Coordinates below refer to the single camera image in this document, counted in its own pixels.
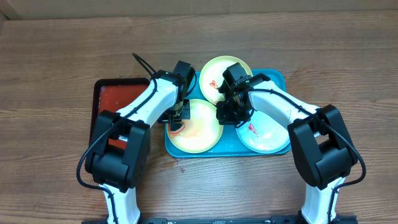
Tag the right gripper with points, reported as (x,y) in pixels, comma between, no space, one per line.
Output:
(229,119)

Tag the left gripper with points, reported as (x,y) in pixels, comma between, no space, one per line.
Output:
(186,113)

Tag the dark blue sponge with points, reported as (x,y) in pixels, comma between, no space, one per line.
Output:
(176,127)

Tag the green plate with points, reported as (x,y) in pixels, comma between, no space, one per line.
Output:
(211,76)
(199,133)

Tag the light blue plate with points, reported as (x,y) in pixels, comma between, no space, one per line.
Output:
(264,135)

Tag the green plate back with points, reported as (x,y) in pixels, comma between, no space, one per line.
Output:
(211,76)

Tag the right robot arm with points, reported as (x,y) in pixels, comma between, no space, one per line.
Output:
(320,142)

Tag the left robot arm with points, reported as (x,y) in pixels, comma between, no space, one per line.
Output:
(119,143)

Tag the blue plastic tray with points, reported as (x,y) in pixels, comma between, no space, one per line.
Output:
(229,144)

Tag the black tray with red water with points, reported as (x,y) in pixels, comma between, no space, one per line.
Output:
(109,96)

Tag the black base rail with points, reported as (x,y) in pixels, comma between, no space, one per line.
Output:
(217,221)

